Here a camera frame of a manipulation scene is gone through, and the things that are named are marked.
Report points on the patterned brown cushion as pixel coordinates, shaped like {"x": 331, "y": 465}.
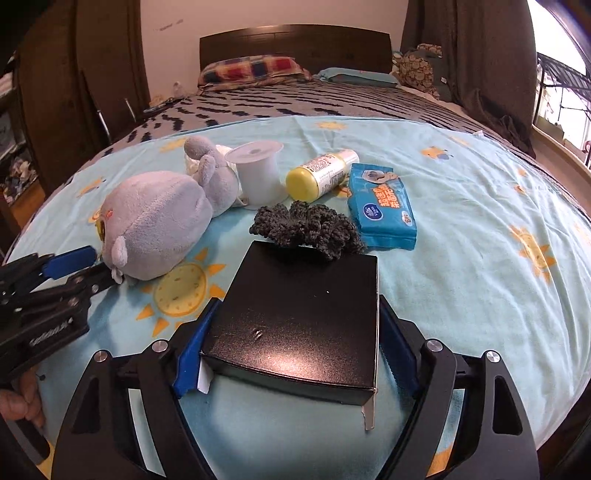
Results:
{"x": 418, "y": 69}

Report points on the white plastic spool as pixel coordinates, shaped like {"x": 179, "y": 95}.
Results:
{"x": 258, "y": 180}

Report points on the window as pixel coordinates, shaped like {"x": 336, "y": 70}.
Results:
{"x": 549, "y": 27}

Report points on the dark wooden wardrobe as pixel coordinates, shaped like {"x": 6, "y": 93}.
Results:
{"x": 69, "y": 69}

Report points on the blue wet wipes pack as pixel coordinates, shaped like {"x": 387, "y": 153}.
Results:
{"x": 378, "y": 207}

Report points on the dark grey knitted scrunchie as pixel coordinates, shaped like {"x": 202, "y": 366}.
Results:
{"x": 304, "y": 226}

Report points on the teal pillow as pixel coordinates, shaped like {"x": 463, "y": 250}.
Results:
{"x": 355, "y": 75}

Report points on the yellow capped white bottle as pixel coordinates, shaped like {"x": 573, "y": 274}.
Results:
{"x": 318, "y": 175}

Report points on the dark folding chair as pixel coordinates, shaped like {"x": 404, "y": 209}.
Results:
{"x": 92, "y": 104}

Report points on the light blue printed blanket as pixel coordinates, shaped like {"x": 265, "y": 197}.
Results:
{"x": 461, "y": 286}

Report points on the plaid pillow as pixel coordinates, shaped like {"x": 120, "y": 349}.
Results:
{"x": 254, "y": 69}

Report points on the black cardboard box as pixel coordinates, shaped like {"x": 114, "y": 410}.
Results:
{"x": 295, "y": 314}

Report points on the stacks of folded clothes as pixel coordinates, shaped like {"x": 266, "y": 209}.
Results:
{"x": 14, "y": 175}

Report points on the grey plush toy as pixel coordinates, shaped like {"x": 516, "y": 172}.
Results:
{"x": 157, "y": 217}

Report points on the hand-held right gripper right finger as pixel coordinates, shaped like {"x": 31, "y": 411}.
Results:
{"x": 398, "y": 353}

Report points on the dark brown curtain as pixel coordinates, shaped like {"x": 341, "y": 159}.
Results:
{"x": 485, "y": 55}

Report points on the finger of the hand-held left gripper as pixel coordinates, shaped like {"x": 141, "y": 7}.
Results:
{"x": 87, "y": 282}
{"x": 69, "y": 263}

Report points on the black metal window rack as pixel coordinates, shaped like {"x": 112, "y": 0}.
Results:
{"x": 561, "y": 76}

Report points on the person's left hand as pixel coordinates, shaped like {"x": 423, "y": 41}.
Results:
{"x": 23, "y": 397}

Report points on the grey striped bedspread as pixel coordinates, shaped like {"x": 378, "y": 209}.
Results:
{"x": 323, "y": 104}

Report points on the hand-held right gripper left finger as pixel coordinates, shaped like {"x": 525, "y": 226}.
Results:
{"x": 191, "y": 357}

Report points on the dark wooden headboard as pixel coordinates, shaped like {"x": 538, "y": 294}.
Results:
{"x": 295, "y": 44}

